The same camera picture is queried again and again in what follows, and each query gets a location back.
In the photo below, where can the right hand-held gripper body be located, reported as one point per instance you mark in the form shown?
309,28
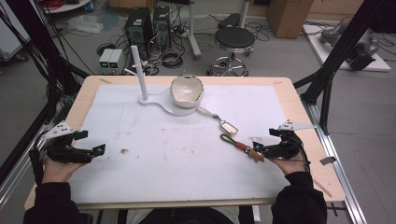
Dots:
285,149

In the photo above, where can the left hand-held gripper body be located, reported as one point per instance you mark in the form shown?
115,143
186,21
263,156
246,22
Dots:
63,152

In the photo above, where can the white stand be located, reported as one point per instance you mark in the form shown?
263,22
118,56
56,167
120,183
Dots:
141,77

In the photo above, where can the person's right hand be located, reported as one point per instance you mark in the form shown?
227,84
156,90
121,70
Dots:
291,166

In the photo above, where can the person's left hand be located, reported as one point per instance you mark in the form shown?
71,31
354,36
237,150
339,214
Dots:
56,171

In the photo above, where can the small grey metal piece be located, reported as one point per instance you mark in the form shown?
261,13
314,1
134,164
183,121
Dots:
328,160

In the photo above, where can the white table mat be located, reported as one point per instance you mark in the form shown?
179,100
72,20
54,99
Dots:
174,168

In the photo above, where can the grey bench power supply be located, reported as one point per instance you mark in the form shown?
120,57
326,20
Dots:
105,60
116,60

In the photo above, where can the white floor platform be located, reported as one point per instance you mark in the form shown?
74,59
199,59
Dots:
317,46

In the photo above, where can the person's torso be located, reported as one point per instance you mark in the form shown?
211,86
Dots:
186,216

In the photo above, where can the black round stool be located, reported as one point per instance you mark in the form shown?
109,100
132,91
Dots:
234,39

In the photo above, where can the clear plastic bag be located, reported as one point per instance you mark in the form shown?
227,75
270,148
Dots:
85,24

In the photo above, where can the cardboard box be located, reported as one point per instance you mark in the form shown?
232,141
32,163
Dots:
288,18

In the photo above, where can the grey robot device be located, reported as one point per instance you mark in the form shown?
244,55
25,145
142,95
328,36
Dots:
361,51

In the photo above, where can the black computer tower green label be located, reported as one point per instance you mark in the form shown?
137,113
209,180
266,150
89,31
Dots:
138,31

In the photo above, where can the desk with grey legs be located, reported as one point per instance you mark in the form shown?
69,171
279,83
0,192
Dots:
195,43

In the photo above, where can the black flat box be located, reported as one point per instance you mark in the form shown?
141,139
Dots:
229,20

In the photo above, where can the round white table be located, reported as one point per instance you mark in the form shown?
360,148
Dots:
67,6

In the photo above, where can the aluminium rail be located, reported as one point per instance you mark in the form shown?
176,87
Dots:
341,174

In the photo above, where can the black metal frame strut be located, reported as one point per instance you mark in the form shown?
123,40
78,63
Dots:
339,43
43,53

